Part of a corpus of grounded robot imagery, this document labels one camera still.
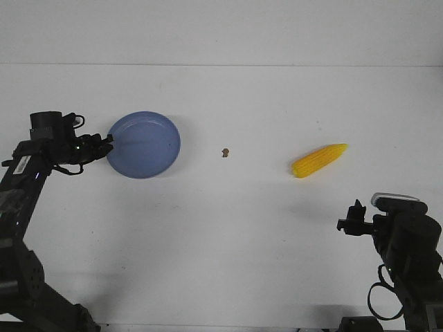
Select small brown table stain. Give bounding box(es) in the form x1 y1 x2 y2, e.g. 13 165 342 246
221 148 230 158

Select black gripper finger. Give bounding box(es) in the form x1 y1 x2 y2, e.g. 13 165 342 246
354 199 366 219
347 204 359 220
98 144 114 158
100 134 114 143

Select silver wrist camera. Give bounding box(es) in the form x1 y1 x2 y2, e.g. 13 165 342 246
371 192 428 214

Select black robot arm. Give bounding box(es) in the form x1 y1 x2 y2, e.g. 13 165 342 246
337 193 442 331
1 111 113 331

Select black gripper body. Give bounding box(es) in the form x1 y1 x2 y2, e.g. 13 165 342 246
336 219 377 237
51 133 104 165

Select blue round plate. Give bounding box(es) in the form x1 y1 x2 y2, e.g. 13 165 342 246
107 111 181 179

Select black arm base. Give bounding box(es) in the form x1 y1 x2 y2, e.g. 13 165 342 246
337 316 384 332

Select yellow corn cob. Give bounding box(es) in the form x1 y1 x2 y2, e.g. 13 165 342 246
291 143 349 178

